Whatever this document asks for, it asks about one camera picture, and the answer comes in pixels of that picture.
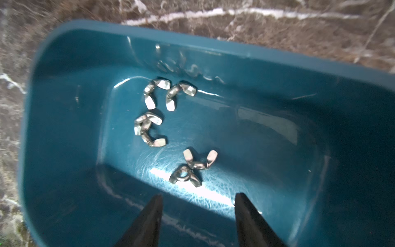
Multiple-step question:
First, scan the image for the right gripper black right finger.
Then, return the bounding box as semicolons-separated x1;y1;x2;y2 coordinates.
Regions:
235;193;285;247

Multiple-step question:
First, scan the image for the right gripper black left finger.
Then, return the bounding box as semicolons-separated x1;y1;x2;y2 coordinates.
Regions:
114;195;163;247

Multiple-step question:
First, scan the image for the teal plastic storage box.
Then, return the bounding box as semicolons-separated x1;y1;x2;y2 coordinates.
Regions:
19;20;395;247

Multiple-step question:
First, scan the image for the wing nut pair lower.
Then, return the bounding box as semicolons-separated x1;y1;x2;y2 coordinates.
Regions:
169;165;202;187

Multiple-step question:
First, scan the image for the wing nut pair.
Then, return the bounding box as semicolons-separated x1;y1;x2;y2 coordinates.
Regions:
183;149;218;170
169;165;202;187

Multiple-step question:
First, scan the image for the wing nut pair upper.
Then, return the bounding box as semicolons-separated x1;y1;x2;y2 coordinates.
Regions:
183;149;218;170

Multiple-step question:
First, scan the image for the pile of silver wing nuts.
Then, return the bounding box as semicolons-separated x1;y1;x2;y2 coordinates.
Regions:
134;78;197;148

